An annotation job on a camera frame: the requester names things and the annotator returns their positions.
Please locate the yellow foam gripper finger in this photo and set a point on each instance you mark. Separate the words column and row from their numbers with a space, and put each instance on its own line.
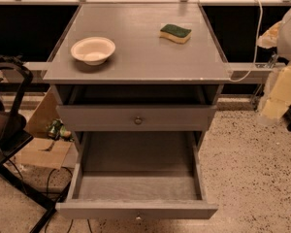
column 277, row 97

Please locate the green and yellow sponge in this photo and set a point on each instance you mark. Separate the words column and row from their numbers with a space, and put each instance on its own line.
column 175, row 33

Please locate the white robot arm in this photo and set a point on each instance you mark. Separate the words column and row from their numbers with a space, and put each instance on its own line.
column 279, row 36

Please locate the grey wooden drawer cabinet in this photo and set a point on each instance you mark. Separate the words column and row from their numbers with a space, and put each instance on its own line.
column 145, row 69

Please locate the open grey lower drawer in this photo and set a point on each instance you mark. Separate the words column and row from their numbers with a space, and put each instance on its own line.
column 138, row 175

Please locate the grey upper drawer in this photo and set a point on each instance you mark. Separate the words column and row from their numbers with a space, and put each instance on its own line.
column 136, row 118

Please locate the white paper bowl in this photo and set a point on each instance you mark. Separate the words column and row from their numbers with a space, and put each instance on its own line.
column 93, row 50

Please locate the green crumpled bag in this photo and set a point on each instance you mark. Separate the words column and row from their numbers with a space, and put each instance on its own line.
column 57, row 131

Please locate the cardboard sheet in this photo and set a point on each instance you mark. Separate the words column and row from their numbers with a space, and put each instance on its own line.
column 43, row 151

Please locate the black chair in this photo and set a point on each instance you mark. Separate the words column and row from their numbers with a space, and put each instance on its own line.
column 13, row 138

